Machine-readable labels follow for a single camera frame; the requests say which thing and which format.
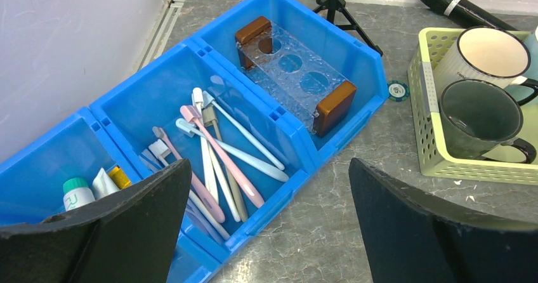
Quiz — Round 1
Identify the green poker chip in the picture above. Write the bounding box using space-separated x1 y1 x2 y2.
387 81 410 102

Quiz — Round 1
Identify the black mini tripod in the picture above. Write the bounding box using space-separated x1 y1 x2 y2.
313 0 383 56

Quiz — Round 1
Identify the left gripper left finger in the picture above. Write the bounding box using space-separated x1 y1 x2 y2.
1 160 192 282

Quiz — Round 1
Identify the cream mug brown rim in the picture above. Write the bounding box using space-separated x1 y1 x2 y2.
433 27 537 105

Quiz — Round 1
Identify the blue plastic divided bin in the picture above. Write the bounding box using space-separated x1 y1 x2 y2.
1 0 388 282

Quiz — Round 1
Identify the black microphone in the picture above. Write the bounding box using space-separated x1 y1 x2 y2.
420 0 517 31

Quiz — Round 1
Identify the green capped white tube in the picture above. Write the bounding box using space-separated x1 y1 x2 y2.
63 177 95 211

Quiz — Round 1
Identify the yellow tube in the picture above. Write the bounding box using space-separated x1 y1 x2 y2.
108 166 132 190

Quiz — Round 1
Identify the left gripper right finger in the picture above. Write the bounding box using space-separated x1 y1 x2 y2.
348 158 537 282

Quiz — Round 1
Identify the pale green plastic basket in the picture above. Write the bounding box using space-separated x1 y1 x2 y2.
407 27 537 185

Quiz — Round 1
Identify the light blue mug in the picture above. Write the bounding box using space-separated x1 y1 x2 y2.
523 28 537 78

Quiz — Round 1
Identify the bundle of toothbrushes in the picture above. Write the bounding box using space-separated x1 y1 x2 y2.
138 86 291 246

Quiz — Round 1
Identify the dark grey mug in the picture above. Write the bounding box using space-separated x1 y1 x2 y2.
438 79 537 164

